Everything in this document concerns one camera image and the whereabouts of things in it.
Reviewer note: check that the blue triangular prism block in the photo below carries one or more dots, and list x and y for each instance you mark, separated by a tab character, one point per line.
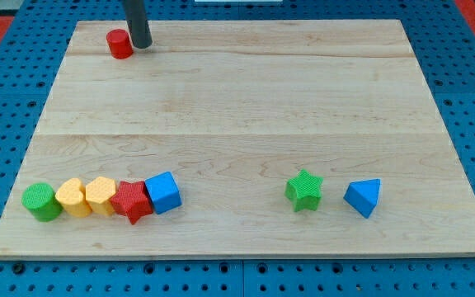
363	196

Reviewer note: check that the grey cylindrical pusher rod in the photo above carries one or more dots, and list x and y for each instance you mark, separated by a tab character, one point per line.
137	22

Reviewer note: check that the yellow heart block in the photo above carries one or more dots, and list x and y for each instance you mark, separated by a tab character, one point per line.
72	196

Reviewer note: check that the green star block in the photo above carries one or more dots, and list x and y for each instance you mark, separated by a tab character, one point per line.
304	191

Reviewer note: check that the green cylinder block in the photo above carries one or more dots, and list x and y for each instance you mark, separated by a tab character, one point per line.
39	200

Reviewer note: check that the blue cube block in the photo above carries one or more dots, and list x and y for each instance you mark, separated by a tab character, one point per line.
163	192

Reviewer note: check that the red cylinder block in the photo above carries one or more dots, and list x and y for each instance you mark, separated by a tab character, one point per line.
119	44

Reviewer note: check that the yellow hexagon block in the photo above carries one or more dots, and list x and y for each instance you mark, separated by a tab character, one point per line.
98	194

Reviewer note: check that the light wooden board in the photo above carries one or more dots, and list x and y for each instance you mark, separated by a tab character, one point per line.
234	109

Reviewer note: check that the red star block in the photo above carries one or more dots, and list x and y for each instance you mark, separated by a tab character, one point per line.
132	201

